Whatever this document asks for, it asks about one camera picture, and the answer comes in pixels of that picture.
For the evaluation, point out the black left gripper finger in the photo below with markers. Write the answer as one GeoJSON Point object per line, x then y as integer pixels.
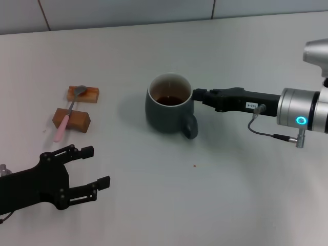
{"type": "Point", "coordinates": [77, 152]}
{"type": "Point", "coordinates": [92, 187]}

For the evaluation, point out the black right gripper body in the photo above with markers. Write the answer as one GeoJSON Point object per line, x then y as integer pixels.
{"type": "Point", "coordinates": [238, 102]}

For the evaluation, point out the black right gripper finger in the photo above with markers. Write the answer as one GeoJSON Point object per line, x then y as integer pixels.
{"type": "Point", "coordinates": [199, 95]}

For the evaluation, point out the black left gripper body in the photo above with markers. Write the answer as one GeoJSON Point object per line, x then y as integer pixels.
{"type": "Point", "coordinates": [38, 184]}

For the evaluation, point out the grey ceramic mug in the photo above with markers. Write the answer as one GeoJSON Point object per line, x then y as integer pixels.
{"type": "Point", "coordinates": [164, 118]}

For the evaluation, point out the dark coffee liquid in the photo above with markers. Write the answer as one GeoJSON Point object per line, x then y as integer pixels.
{"type": "Point", "coordinates": [169, 100]}

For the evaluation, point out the dark brown wooden block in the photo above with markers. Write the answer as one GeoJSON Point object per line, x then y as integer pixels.
{"type": "Point", "coordinates": [78, 120]}

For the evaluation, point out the light wooden grooved block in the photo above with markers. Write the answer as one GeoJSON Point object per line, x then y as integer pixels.
{"type": "Point", "coordinates": [89, 96]}

